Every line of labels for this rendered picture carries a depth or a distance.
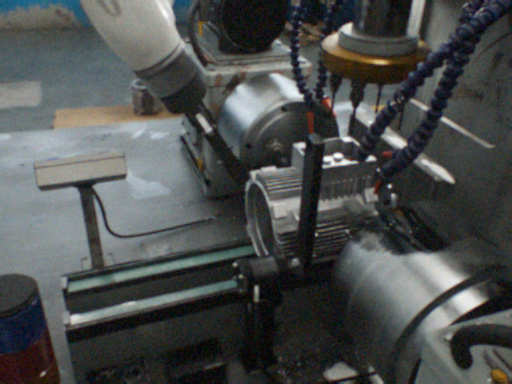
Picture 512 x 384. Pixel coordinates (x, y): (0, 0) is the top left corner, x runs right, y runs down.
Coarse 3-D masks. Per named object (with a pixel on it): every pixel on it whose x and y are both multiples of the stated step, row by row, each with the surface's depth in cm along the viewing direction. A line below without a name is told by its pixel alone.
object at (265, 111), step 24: (240, 96) 119; (264, 96) 113; (288, 96) 111; (240, 120) 114; (264, 120) 110; (288, 120) 112; (336, 120) 117; (240, 144) 112; (264, 144) 113; (288, 144) 115
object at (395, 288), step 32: (384, 224) 74; (416, 224) 72; (448, 224) 72; (352, 256) 74; (384, 256) 70; (416, 256) 67; (448, 256) 66; (480, 256) 66; (352, 288) 73; (384, 288) 68; (416, 288) 65; (448, 288) 62; (480, 288) 63; (352, 320) 73; (384, 320) 66; (416, 320) 63; (448, 320) 61; (384, 352) 66; (416, 352) 63
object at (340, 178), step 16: (304, 144) 96; (336, 144) 99; (352, 144) 98; (336, 160) 94; (368, 160) 91; (336, 176) 90; (352, 176) 92; (368, 176) 93; (320, 192) 91; (336, 192) 92; (352, 192) 94
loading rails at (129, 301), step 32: (160, 256) 101; (192, 256) 103; (224, 256) 103; (256, 256) 105; (64, 288) 92; (96, 288) 95; (128, 288) 97; (160, 288) 100; (192, 288) 95; (224, 288) 95; (288, 288) 98; (320, 288) 101; (64, 320) 86; (96, 320) 86; (128, 320) 88; (160, 320) 90; (192, 320) 93; (224, 320) 96; (288, 320) 102; (96, 352) 89; (128, 352) 92; (160, 352) 94
